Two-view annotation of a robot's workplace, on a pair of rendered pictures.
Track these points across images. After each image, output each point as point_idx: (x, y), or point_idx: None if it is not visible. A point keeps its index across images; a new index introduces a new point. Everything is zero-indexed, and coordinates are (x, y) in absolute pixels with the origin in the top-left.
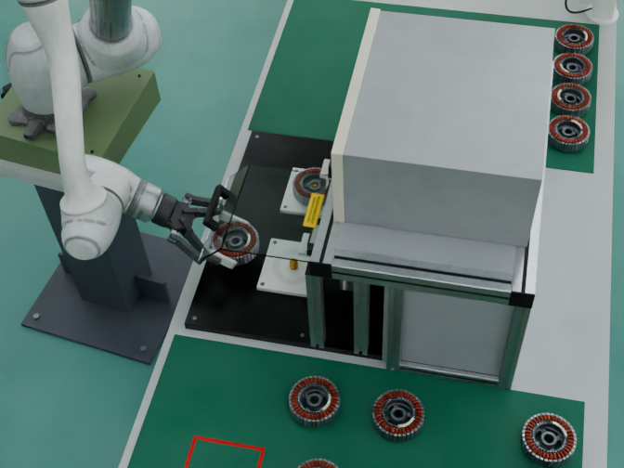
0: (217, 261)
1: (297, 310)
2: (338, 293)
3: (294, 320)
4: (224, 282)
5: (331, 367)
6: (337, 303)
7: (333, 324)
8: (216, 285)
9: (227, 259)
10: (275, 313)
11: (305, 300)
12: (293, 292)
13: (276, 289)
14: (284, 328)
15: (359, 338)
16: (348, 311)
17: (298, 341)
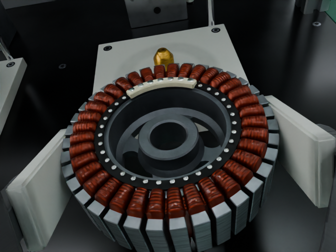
0: (330, 128)
1: (267, 45)
2: (197, 18)
3: (294, 41)
4: (288, 213)
5: (331, 1)
6: (217, 13)
7: (262, 4)
8: (314, 233)
9: (286, 106)
10: (300, 70)
11: (236, 45)
12: (233, 52)
13: (244, 78)
14: (323, 47)
15: None
16: (226, 0)
17: (333, 24)
